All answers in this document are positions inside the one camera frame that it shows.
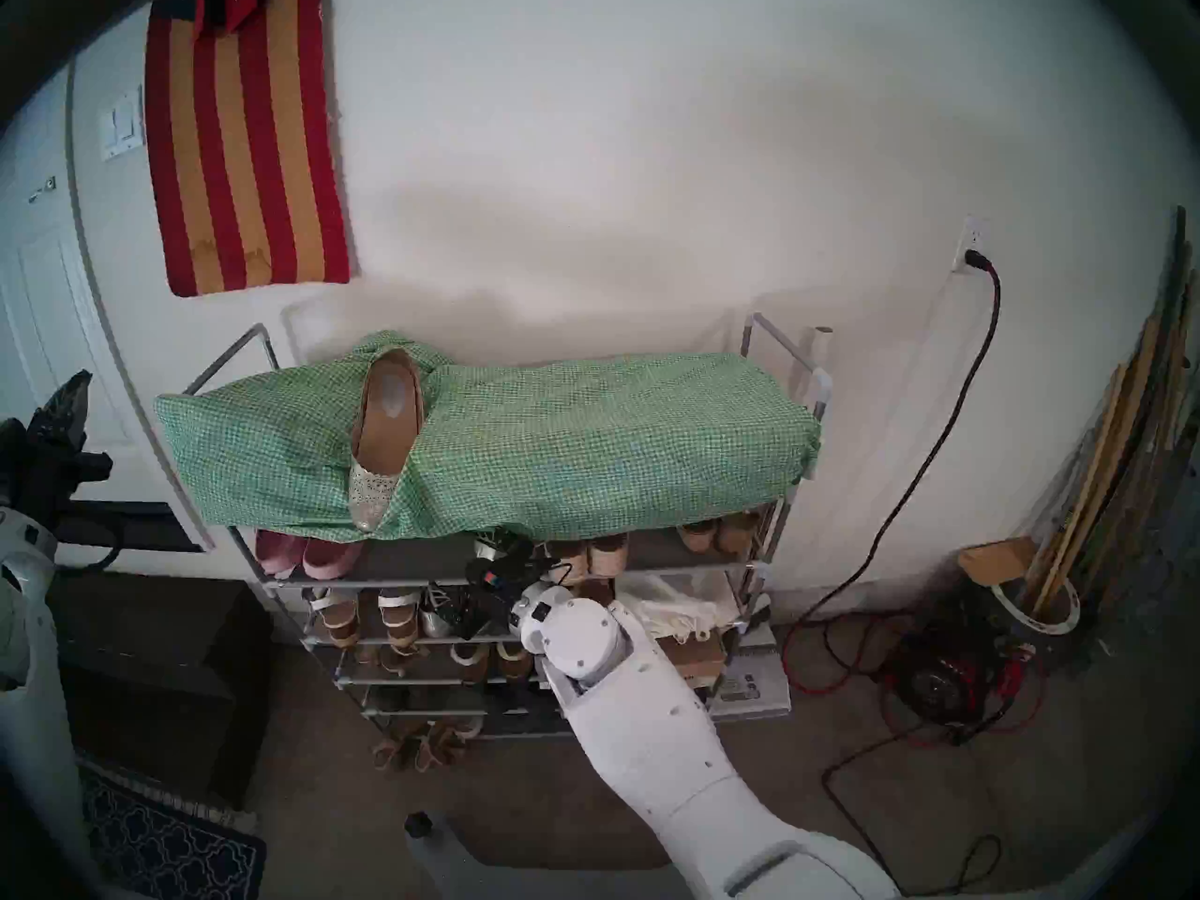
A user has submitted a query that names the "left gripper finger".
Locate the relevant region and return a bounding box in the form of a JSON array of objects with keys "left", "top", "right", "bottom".
[
  {"left": 29, "top": 372, "right": 88, "bottom": 441},
  {"left": 51, "top": 374, "right": 94, "bottom": 450}
]

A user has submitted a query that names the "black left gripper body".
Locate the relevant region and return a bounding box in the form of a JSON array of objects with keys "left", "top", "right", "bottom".
[{"left": 0, "top": 415, "right": 113, "bottom": 526}]

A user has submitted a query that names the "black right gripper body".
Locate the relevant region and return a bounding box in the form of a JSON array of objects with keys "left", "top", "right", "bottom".
[{"left": 448, "top": 536, "right": 556, "bottom": 634}]

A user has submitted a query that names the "silver perforated shoe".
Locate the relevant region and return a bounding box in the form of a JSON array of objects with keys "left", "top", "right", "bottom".
[{"left": 349, "top": 348, "right": 425, "bottom": 533}]

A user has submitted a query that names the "shiny silver flat shoe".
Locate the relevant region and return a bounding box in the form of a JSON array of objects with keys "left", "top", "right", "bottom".
[{"left": 419, "top": 584, "right": 460, "bottom": 638}]

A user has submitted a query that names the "grey metal shoe rack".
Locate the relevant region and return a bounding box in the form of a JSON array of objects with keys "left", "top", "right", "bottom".
[{"left": 178, "top": 312, "right": 835, "bottom": 742}]

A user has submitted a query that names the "white panel door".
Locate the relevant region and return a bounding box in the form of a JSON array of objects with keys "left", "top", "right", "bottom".
[{"left": 0, "top": 64, "right": 212, "bottom": 554}]

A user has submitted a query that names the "black door threshold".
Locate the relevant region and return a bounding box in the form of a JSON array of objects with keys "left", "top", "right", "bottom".
[{"left": 56, "top": 500, "right": 209, "bottom": 555}]

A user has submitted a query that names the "tan fringed sandal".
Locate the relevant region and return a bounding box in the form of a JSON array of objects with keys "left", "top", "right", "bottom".
[
  {"left": 371, "top": 716, "right": 425, "bottom": 773},
  {"left": 414, "top": 720, "right": 470, "bottom": 773}
]

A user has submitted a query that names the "white cloth bag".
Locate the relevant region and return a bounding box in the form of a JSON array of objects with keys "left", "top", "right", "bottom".
[{"left": 619, "top": 570, "right": 751, "bottom": 641}]

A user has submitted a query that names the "green gingham cloth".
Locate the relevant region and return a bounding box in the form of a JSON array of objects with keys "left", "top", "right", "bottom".
[{"left": 155, "top": 331, "right": 823, "bottom": 541}]

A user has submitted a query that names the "brown box yellow label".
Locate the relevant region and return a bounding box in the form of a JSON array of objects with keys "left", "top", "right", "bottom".
[{"left": 661, "top": 626, "right": 730, "bottom": 691}]

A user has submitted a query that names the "dark brown wooden cabinet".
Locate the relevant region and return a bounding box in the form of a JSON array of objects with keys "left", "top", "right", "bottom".
[{"left": 47, "top": 570, "right": 275, "bottom": 805}]

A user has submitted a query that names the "red tan striped flag hanging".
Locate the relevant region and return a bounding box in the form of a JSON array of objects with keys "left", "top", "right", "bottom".
[{"left": 143, "top": 0, "right": 352, "bottom": 299}]

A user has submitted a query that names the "brown cardboard piece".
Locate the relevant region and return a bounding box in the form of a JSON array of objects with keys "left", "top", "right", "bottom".
[{"left": 956, "top": 535, "right": 1038, "bottom": 590}]

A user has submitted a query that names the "white rimmed bucket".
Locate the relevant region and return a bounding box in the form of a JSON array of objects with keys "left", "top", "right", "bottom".
[{"left": 958, "top": 570, "right": 1085, "bottom": 676}]

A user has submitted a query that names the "light wooden trim strip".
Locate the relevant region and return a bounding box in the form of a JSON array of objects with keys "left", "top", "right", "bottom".
[{"left": 1017, "top": 362, "right": 1126, "bottom": 613}]

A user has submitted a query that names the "tan wooden board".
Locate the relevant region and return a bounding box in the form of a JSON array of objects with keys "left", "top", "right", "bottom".
[{"left": 1069, "top": 312, "right": 1163, "bottom": 580}]

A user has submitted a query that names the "tall dark wooden board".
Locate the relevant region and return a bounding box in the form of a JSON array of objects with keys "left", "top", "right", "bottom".
[{"left": 1139, "top": 204, "right": 1190, "bottom": 458}]

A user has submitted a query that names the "white strap cork sandal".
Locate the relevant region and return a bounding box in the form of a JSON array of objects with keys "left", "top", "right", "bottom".
[
  {"left": 309, "top": 589, "right": 362, "bottom": 648},
  {"left": 377, "top": 589, "right": 420, "bottom": 646}
]

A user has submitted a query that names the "black left gripper cable loop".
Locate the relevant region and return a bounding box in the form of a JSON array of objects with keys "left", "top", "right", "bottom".
[{"left": 47, "top": 509, "right": 125, "bottom": 576}]

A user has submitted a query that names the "grey robot base frame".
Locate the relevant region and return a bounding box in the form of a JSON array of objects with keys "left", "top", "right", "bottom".
[{"left": 405, "top": 812, "right": 676, "bottom": 900}]

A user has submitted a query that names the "white double light switch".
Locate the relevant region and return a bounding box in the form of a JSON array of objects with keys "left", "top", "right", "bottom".
[{"left": 97, "top": 86, "right": 147, "bottom": 164}]

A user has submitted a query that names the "thin black floor cable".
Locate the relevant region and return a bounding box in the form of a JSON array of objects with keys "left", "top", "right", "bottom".
[{"left": 823, "top": 711, "right": 1006, "bottom": 900}]

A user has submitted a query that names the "black red cord reel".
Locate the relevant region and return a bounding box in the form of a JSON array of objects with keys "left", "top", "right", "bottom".
[{"left": 886, "top": 609, "right": 997, "bottom": 742}]

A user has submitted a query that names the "red and black power cord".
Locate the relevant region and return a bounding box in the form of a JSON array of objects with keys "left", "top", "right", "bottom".
[{"left": 778, "top": 249, "right": 1051, "bottom": 751}]

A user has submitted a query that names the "white wall outlet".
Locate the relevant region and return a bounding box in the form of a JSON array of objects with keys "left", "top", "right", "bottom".
[{"left": 950, "top": 214, "right": 991, "bottom": 276}]

